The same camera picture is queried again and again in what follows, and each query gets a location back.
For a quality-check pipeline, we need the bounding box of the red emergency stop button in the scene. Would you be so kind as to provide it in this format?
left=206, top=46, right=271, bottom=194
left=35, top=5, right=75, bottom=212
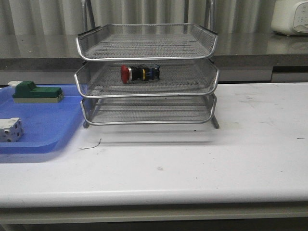
left=120, top=64, right=160, bottom=84

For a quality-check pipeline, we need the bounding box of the white appliance on counter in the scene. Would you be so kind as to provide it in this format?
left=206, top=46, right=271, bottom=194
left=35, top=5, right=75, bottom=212
left=270, top=0, right=308, bottom=36

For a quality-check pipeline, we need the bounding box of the grey back counter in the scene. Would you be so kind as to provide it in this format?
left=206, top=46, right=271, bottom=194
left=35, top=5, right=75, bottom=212
left=0, top=33, right=308, bottom=85

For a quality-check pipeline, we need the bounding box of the silver mesh rack frame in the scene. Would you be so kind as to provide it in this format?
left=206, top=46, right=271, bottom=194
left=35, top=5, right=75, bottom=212
left=82, top=0, right=219, bottom=128

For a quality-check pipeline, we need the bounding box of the green electrical component block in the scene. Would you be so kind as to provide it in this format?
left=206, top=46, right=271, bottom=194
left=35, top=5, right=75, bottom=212
left=12, top=81, right=64, bottom=103

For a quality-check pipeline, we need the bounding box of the blue plastic tray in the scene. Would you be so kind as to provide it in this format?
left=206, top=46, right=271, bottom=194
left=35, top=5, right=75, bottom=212
left=0, top=84, right=83, bottom=154

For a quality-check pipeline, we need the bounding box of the white terminal block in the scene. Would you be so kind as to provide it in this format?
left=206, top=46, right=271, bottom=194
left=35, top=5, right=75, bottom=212
left=0, top=117, right=24, bottom=142

